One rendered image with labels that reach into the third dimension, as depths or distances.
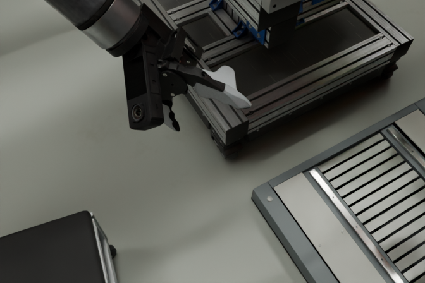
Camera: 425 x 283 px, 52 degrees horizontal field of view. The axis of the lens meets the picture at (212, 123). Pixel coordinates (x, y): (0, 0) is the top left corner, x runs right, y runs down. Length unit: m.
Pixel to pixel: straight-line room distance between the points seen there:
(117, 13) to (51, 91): 1.39
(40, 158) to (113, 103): 0.35
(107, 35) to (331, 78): 1.15
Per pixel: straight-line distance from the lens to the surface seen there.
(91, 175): 1.66
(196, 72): 0.60
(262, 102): 1.50
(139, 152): 1.67
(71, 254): 1.19
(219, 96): 0.62
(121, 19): 0.56
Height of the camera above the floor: 1.43
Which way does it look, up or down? 56 degrees down
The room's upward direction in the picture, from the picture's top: straight up
